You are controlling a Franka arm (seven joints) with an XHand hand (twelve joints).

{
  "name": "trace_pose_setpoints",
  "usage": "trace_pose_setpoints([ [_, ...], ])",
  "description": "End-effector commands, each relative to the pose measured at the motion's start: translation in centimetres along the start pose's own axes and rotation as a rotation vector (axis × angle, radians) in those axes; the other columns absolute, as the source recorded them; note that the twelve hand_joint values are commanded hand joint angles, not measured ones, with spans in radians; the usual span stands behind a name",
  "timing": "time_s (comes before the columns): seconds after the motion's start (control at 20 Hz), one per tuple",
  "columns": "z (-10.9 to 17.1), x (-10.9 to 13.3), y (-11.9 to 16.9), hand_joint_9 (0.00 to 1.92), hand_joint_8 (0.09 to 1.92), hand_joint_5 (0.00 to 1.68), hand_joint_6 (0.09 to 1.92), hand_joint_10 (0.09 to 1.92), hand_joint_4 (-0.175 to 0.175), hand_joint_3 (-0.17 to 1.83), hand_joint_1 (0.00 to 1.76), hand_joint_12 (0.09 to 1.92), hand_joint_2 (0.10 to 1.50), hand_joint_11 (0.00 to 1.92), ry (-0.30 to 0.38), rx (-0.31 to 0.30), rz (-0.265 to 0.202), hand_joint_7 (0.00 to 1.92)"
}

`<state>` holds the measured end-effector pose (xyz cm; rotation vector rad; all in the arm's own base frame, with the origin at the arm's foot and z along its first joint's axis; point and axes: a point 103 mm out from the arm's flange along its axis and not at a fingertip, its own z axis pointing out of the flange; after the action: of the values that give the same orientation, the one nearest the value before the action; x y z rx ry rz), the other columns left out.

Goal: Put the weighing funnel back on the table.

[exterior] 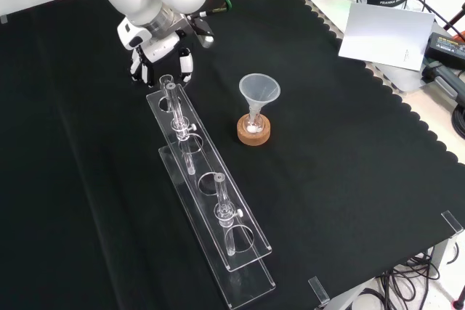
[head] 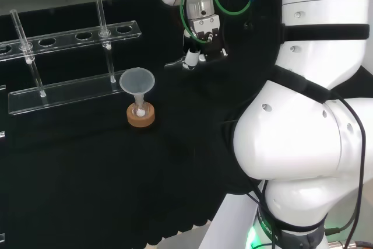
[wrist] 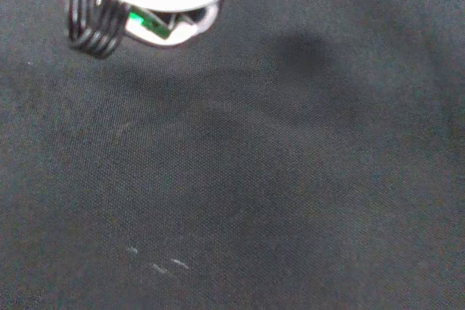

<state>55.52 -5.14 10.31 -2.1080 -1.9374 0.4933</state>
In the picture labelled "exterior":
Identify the pale base board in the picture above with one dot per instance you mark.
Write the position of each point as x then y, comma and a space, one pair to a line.
327, 1

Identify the grey table leg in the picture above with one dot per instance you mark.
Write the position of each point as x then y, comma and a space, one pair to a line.
445, 259

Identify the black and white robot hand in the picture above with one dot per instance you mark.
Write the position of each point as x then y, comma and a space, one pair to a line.
160, 50

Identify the translucent plastic funnel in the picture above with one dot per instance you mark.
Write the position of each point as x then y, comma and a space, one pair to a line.
259, 88

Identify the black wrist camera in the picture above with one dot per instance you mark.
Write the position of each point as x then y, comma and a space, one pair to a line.
203, 32

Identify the clear acrylic funnel stand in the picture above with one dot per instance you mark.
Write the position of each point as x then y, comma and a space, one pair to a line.
218, 215

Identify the white pellets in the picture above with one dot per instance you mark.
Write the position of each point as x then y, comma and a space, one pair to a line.
253, 129

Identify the red and black tripod leg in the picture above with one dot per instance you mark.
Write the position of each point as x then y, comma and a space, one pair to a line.
456, 21

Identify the black power adapter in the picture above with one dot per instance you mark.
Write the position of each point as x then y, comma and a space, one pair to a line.
448, 48

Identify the black cloth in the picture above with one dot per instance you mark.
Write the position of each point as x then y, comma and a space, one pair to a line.
91, 179

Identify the clear table edge clip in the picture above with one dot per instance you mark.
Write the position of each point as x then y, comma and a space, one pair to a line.
3, 19
452, 222
318, 290

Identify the white paper sheet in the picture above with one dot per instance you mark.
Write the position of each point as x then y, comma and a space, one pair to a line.
385, 37

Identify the grey and black clamp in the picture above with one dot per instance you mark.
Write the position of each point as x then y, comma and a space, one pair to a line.
445, 79

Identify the small round-bottom glass flask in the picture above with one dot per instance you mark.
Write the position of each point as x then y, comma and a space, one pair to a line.
253, 121

